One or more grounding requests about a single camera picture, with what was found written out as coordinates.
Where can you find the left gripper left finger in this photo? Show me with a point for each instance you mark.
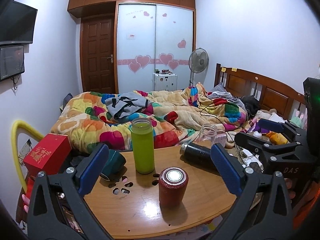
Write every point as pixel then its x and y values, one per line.
pixel 46 218

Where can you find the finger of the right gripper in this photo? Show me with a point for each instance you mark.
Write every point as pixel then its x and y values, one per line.
pixel 288 130
pixel 283 158

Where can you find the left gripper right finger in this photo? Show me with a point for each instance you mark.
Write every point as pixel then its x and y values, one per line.
pixel 245 183

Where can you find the dark teal cup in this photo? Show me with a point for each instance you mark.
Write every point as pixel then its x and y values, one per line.
pixel 114 165

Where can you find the orange snack bag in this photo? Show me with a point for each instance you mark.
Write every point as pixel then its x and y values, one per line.
pixel 276 138

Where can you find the black bag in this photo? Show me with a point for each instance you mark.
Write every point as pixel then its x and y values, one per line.
pixel 251 105

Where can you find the wooden headboard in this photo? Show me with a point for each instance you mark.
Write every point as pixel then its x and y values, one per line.
pixel 271 93

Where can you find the red gift box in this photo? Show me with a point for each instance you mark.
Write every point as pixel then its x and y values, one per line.
pixel 48 155

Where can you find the clear glass jar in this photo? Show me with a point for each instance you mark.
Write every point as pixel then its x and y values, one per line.
pixel 207 133

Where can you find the black thermos bottle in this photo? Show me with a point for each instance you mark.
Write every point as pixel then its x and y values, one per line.
pixel 197 155

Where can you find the yellow foam tube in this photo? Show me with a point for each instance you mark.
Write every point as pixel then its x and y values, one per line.
pixel 17 128

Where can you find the standing electric fan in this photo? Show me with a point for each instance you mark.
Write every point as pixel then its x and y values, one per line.
pixel 198 62

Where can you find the white suitcase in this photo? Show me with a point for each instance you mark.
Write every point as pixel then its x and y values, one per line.
pixel 167 82

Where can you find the green bottle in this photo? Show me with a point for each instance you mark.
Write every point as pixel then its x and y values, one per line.
pixel 142 145

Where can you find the grey black garment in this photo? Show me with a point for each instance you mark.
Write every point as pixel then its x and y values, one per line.
pixel 126 104

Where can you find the white sliding wardrobe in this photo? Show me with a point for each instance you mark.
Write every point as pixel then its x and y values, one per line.
pixel 153 38

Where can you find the brown wooden door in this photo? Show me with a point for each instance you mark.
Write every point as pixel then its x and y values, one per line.
pixel 97 54

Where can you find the small wall monitor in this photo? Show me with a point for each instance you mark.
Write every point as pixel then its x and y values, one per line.
pixel 12 61

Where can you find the wall mounted black television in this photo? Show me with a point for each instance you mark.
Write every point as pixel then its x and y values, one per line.
pixel 17 24

